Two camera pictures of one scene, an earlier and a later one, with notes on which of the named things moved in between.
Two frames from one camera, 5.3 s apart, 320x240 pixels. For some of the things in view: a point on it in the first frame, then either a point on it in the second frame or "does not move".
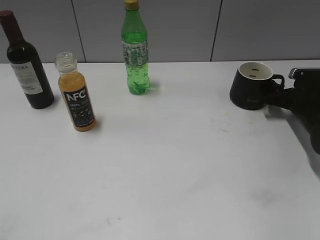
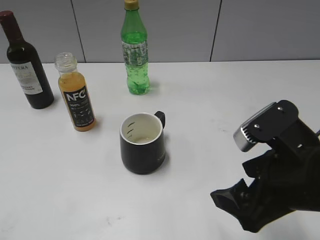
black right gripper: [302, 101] → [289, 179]
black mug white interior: [252, 84] → [142, 142]
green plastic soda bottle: [135, 36] does not move
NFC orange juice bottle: [76, 91] does not move
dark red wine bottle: [36, 89] does not move
